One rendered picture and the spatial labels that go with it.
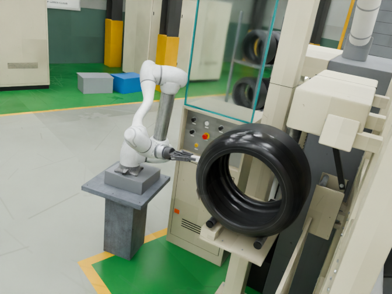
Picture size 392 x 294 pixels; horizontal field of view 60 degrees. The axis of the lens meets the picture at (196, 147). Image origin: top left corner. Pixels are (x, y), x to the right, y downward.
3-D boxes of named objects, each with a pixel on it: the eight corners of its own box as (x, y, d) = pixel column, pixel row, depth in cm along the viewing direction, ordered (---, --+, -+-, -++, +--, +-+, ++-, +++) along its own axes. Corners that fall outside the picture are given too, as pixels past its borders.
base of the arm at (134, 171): (111, 173, 251) (112, 167, 249) (122, 163, 272) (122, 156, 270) (135, 179, 250) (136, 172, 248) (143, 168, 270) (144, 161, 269)
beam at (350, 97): (315, 98, 175) (323, 68, 169) (368, 111, 165) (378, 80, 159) (283, 126, 125) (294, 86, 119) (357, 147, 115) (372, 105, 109)
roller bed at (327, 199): (308, 214, 211) (322, 171, 199) (333, 223, 205) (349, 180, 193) (301, 230, 194) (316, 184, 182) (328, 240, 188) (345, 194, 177)
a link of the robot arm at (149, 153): (159, 162, 207) (149, 154, 195) (139, 157, 214) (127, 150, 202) (165, 146, 209) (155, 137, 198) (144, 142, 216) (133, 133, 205)
